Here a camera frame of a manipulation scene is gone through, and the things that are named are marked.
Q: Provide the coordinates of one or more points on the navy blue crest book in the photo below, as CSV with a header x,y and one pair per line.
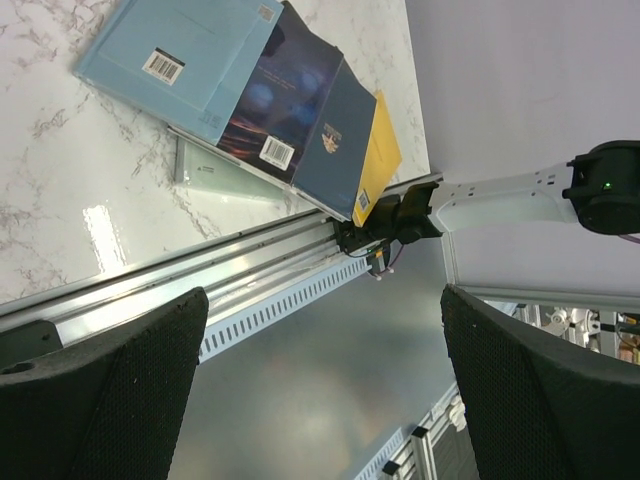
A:
x,y
330,170

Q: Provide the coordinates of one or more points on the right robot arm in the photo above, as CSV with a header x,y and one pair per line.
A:
x,y
598,190

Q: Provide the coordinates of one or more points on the white slotted cable duct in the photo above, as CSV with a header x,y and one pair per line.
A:
x,y
227,328

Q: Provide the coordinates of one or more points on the pale green thin file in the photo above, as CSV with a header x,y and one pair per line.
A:
x,y
199,169

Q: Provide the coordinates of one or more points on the dark purple galaxy book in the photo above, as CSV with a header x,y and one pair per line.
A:
x,y
281,103

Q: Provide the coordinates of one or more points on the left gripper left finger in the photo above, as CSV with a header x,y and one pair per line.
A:
x,y
108,407

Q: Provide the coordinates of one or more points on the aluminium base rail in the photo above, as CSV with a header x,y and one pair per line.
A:
x,y
230,270

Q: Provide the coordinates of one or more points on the light blue book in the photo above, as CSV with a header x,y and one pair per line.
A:
x,y
183,62

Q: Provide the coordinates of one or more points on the yellow book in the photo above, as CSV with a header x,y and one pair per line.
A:
x,y
382,159

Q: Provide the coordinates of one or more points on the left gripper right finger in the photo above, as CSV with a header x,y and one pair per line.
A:
x,y
537,406

